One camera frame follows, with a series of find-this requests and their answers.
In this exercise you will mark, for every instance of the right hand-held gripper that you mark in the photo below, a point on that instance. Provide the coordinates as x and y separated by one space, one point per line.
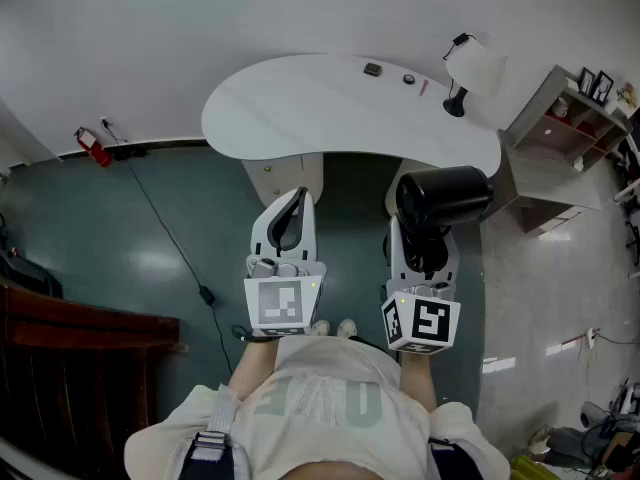
430 323

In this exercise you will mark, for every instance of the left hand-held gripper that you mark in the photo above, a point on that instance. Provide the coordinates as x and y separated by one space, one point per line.
280 308

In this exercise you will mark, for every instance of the person's left forearm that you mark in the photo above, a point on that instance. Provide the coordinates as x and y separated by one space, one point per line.
252 370

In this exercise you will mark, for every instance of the person's right forearm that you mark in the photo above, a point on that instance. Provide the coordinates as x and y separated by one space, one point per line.
417 380

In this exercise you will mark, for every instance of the black power adapter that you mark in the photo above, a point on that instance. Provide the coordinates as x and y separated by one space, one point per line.
207 294

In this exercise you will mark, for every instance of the person's right white shoe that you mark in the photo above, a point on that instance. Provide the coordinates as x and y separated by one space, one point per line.
347 327

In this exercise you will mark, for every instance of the person's white shoe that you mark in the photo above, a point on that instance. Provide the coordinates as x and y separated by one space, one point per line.
347 327
320 327

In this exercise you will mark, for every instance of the person's left white shoe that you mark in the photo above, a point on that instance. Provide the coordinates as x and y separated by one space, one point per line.
320 327

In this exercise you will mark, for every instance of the grey wooden cabinet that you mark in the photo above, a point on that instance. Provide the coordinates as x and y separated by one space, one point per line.
540 183

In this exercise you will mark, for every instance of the black power strip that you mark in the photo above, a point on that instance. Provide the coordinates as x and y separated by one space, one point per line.
130 154

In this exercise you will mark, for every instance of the person's cream printed shirt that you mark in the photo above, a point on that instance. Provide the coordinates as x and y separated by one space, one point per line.
325 408

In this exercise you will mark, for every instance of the round black compact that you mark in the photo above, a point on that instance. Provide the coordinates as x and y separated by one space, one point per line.
409 79

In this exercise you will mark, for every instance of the white power strip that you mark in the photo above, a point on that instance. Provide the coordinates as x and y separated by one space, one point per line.
592 334

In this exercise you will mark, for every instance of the dark rectangular compact case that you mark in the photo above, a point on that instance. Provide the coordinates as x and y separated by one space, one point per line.
372 69

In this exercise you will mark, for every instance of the white shade table lamp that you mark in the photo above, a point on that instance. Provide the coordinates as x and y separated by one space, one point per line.
475 65

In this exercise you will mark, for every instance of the white mug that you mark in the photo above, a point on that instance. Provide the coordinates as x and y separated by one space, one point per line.
560 107

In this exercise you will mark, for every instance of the red fire extinguisher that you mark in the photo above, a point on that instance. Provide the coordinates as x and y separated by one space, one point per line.
94 146

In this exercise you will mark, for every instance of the grey wooden shelf unit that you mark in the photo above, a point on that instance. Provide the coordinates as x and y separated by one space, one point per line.
555 93

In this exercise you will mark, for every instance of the dark brown wooden furniture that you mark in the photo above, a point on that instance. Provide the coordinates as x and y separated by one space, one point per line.
75 378

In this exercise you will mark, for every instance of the black bag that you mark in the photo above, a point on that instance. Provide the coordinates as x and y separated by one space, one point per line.
30 275

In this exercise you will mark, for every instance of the small flower bunch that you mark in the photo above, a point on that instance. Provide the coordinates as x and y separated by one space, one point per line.
628 93

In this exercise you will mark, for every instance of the black picture frame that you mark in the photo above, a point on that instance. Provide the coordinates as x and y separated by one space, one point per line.
602 88
586 80

